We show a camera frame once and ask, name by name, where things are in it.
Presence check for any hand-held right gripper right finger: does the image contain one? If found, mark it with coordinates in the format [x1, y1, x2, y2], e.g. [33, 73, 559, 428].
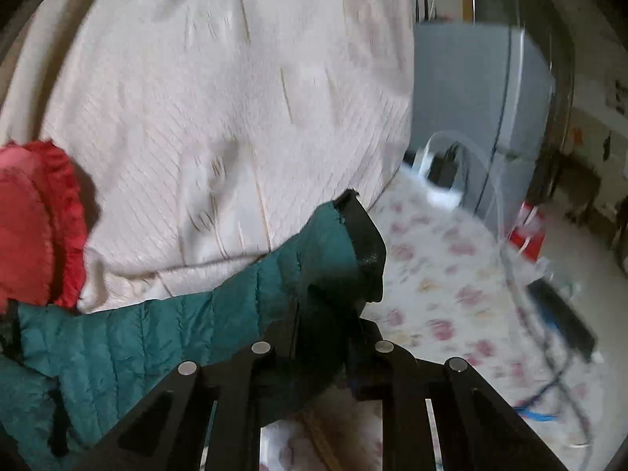
[334, 189, 567, 471]

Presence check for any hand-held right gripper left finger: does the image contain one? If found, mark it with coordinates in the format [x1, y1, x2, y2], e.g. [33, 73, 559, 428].
[73, 341, 301, 471]

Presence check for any green quilted down jacket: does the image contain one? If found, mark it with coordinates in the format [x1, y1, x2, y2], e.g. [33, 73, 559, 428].
[0, 199, 366, 471]

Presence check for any floral printed bedsheet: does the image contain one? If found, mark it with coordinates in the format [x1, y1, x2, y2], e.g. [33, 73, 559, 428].
[259, 167, 616, 471]

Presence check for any white charger plug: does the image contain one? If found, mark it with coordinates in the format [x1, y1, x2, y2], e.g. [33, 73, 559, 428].
[405, 133, 467, 207]

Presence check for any black power adapter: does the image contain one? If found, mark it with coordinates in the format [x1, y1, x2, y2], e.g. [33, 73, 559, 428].
[428, 141, 464, 190]

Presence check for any red box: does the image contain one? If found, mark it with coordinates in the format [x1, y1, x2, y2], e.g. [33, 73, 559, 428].
[508, 200, 546, 262]

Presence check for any grey refrigerator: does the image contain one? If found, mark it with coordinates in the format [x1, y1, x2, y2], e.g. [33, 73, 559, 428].
[412, 20, 557, 217]

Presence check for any black flat device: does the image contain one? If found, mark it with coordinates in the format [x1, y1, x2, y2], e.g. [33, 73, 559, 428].
[527, 279, 598, 361]

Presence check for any cream textured blanket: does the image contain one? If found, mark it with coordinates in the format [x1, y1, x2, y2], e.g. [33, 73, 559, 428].
[0, 0, 417, 316]

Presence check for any red heart-shaped ruffled pillow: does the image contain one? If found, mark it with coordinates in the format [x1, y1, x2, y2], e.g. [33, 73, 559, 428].
[0, 140, 90, 311]

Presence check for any blue cable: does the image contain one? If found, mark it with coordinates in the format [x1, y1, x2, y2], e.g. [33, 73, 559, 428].
[513, 380, 562, 424]

